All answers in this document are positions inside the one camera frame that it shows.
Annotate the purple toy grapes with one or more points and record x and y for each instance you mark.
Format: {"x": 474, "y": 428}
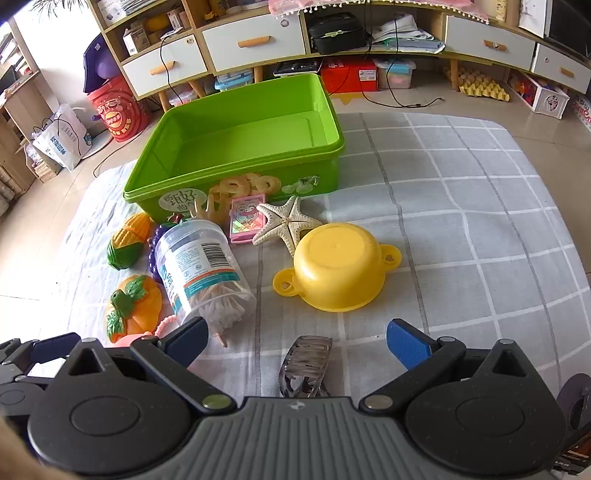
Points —
{"x": 159, "y": 235}

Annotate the wooden side shelf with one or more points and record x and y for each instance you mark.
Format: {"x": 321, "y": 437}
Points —
{"x": 18, "y": 120}

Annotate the blue lidded plastic container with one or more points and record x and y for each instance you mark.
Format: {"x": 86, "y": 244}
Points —
{"x": 233, "y": 79}

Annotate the green plastic storage box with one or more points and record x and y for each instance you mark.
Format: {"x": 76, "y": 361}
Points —
{"x": 231, "y": 138}

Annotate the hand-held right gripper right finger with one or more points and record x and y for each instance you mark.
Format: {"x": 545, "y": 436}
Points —
{"x": 408, "y": 345}

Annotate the clear cotton swab jar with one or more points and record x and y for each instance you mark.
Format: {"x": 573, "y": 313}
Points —
{"x": 198, "y": 267}

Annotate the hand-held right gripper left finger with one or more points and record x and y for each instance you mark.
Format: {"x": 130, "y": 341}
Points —
{"x": 189, "y": 344}

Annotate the toy corn cob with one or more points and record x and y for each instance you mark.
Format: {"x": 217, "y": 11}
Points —
{"x": 127, "y": 237}

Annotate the red cardboard box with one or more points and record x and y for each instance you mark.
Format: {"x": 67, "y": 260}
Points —
{"x": 346, "y": 76}

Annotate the white crate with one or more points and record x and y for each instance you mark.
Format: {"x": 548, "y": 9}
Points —
{"x": 551, "y": 101}

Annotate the red paper bag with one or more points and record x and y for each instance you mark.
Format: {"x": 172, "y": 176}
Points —
{"x": 120, "y": 115}

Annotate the clear grey hair claw clip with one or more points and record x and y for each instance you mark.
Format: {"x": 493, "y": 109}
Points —
{"x": 304, "y": 355}

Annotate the yellow toy pot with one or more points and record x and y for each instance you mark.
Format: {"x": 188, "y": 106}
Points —
{"x": 337, "y": 263}

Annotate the pink card box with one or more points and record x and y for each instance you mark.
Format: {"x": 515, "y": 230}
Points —
{"x": 244, "y": 221}

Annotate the clear plastic container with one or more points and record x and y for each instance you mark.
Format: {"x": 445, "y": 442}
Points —
{"x": 395, "y": 74}
{"x": 184, "y": 96}

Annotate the white starfish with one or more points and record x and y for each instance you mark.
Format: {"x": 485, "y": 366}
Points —
{"x": 286, "y": 226}

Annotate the beige coral-shaped toy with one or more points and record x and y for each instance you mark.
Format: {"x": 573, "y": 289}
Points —
{"x": 210, "y": 212}

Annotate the yellow toy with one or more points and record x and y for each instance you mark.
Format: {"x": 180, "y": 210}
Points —
{"x": 156, "y": 23}

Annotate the grey checked blanket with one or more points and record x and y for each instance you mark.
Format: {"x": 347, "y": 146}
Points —
{"x": 461, "y": 207}

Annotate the orange toy pumpkin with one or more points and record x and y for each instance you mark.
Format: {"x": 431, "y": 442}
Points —
{"x": 138, "y": 309}

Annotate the pink plastic toy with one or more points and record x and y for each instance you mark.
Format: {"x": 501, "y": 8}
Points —
{"x": 164, "y": 326}

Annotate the small cardboard box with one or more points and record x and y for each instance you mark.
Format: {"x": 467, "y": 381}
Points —
{"x": 136, "y": 41}

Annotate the pink fringed cloth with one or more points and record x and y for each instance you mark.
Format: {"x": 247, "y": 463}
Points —
{"x": 323, "y": 7}

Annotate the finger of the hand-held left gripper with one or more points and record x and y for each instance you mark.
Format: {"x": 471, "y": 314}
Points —
{"x": 16, "y": 397}
{"x": 53, "y": 348}

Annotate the small wooden stick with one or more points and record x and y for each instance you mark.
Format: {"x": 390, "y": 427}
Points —
{"x": 222, "y": 339}

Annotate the white plastic bag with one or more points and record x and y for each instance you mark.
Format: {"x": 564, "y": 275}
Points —
{"x": 60, "y": 143}

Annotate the black flat case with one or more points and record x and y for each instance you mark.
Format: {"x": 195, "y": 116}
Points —
{"x": 295, "y": 68}

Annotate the yellow egg tray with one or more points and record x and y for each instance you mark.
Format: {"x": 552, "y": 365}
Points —
{"x": 480, "y": 85}

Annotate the wooden cabinet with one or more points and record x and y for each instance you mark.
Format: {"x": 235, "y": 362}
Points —
{"x": 302, "y": 27}

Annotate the black bag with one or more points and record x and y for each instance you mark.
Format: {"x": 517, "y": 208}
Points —
{"x": 337, "y": 34}

